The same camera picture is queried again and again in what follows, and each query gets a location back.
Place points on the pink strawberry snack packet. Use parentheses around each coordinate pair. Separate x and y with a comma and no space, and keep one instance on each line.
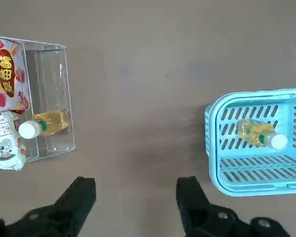
(7,74)

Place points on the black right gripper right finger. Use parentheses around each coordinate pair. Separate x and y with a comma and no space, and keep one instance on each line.
(202,219)

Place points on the white bear biscuit packet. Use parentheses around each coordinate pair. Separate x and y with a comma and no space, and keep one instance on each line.
(6,145)

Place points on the clear acrylic tiered shelf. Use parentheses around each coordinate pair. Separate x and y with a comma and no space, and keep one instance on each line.
(51,74)

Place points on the light blue plastic basket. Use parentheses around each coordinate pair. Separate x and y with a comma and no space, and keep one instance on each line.
(251,182)

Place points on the yellow juice bottle white cap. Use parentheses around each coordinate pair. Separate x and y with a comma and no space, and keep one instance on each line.
(51,122)
(254,132)

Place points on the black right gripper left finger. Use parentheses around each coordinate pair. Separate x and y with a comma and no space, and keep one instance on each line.
(64,212)

